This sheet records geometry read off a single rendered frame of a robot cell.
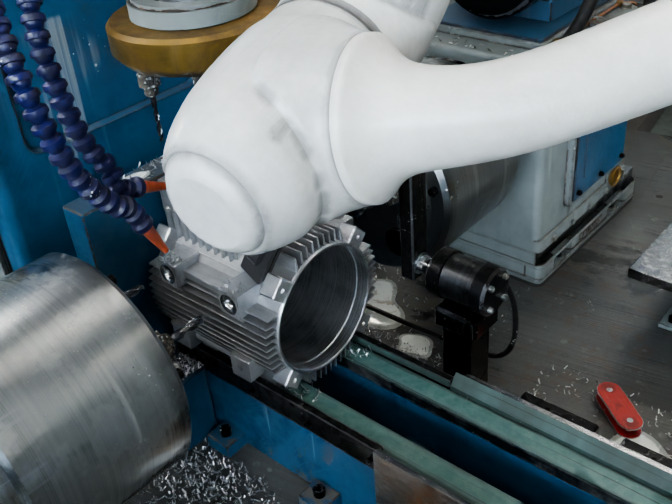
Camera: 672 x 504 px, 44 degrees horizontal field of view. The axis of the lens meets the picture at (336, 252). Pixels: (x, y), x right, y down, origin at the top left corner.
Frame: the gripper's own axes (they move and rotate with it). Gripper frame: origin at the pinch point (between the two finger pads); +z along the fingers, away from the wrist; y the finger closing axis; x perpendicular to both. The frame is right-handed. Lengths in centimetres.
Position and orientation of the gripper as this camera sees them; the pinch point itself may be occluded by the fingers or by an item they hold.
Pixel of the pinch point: (262, 254)
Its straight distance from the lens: 87.5
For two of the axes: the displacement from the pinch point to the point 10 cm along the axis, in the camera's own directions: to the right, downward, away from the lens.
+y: -6.5, 4.6, -6.0
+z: -3.1, 5.6, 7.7
